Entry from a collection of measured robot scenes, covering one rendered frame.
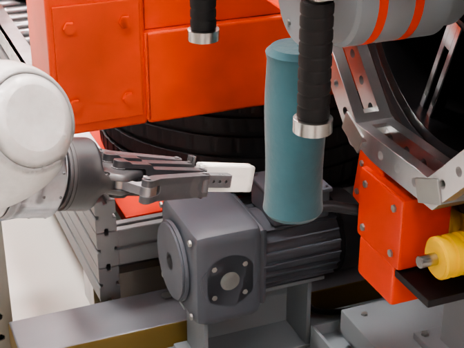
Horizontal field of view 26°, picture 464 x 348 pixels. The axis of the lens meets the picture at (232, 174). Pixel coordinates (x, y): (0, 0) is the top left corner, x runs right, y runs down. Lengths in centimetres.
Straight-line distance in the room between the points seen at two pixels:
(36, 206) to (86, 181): 6
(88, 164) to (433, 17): 49
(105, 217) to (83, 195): 88
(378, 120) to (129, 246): 65
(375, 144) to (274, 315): 61
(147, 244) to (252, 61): 43
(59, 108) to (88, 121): 90
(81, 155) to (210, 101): 76
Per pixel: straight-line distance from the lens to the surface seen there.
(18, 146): 74
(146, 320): 189
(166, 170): 105
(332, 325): 182
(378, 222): 143
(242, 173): 112
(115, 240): 190
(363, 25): 122
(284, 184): 144
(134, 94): 167
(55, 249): 239
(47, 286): 226
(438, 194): 129
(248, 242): 162
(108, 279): 194
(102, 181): 100
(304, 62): 106
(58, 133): 76
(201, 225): 162
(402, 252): 140
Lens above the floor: 119
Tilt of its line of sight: 26 degrees down
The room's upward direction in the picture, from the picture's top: straight up
